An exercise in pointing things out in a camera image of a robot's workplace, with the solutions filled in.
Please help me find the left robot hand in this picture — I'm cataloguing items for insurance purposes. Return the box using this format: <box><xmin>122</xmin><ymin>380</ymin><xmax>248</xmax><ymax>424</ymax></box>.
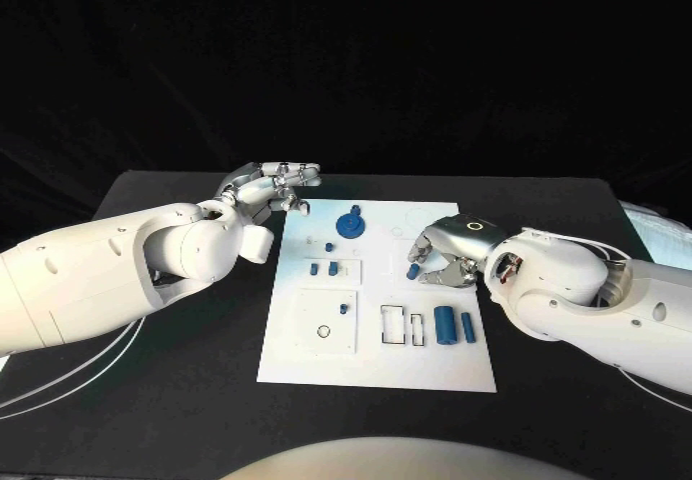
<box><xmin>213</xmin><ymin>161</ymin><xmax>323</xmax><ymax>226</ymax></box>

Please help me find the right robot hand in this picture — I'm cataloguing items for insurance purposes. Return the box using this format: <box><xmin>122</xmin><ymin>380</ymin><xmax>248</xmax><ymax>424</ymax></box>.
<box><xmin>405</xmin><ymin>214</ymin><xmax>510</xmax><ymax>289</ymax></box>

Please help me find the white task board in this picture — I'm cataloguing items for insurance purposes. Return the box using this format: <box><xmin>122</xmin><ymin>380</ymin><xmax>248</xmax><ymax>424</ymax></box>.
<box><xmin>255</xmin><ymin>198</ymin><xmax>497</xmax><ymax>394</ymax></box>

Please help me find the blue gear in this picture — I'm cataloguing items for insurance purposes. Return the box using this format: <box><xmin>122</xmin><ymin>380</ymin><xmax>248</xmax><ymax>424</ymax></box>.
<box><xmin>334</xmin><ymin>204</ymin><xmax>368</xmax><ymax>240</ymax></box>

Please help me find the thick long blue cylinder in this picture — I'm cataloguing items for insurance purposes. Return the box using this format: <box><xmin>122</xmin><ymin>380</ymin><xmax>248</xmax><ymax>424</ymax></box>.
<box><xmin>432</xmin><ymin>305</ymin><xmax>460</xmax><ymax>346</ymax></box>

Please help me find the white cloth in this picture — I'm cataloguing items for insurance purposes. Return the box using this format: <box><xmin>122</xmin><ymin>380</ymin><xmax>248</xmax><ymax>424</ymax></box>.
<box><xmin>616</xmin><ymin>199</ymin><xmax>692</xmax><ymax>271</ymax></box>

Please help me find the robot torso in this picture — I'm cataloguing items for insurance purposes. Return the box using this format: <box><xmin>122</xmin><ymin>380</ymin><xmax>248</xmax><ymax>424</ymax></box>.
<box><xmin>218</xmin><ymin>436</ymin><xmax>597</xmax><ymax>480</ymax></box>

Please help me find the white cable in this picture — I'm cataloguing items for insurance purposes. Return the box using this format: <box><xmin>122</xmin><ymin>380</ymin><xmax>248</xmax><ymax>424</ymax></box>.
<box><xmin>0</xmin><ymin>318</ymin><xmax>143</xmax><ymax>410</ymax></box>
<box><xmin>0</xmin><ymin>318</ymin><xmax>147</xmax><ymax>420</ymax></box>
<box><xmin>555</xmin><ymin>235</ymin><xmax>633</xmax><ymax>264</ymax></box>
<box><xmin>620</xmin><ymin>369</ymin><xmax>692</xmax><ymax>414</ymax></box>

